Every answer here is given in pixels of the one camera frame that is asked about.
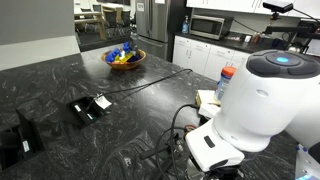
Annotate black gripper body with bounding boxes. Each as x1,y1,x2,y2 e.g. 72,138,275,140
203,164,244,180

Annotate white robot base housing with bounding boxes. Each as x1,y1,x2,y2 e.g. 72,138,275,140
294,143,320,180

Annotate black can opener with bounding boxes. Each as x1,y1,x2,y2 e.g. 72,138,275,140
139,133,185,180

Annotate clear bottle orange cap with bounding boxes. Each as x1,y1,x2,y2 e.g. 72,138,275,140
214,65,238,102

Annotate white base cabinets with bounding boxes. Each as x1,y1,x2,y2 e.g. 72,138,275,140
171,34,252,83

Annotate white paper tag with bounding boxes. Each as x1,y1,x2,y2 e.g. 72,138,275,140
94,95,113,111

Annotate wooden bowl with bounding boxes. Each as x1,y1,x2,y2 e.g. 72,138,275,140
100,48,147,71

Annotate silver microwave oven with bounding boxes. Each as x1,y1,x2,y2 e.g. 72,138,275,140
188,14,234,41

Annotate black table outlet box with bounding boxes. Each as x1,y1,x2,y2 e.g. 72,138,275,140
68,95,108,127

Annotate yellow toy block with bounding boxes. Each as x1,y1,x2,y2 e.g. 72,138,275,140
114,51,135,64

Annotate blue soap bottle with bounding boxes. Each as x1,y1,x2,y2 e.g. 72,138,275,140
181,14,191,35

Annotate blue toy block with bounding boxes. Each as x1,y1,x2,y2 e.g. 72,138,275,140
121,41,133,54
105,47,122,64

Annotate stainless steel refrigerator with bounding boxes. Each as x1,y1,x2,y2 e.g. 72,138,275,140
134,0,188,63

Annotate dark background chair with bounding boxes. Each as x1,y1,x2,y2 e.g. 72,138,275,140
102,6,118,30

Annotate wooden background table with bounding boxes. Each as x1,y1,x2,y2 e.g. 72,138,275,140
73,11,108,42

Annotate black device at left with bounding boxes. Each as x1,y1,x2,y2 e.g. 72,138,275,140
0,108,45,173

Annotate black power cable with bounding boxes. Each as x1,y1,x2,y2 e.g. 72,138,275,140
99,68,194,98

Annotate white wall cabinets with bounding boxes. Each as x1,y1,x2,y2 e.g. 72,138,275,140
185,0,264,14

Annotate black camera on stand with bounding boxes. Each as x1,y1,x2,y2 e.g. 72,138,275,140
262,0,320,35

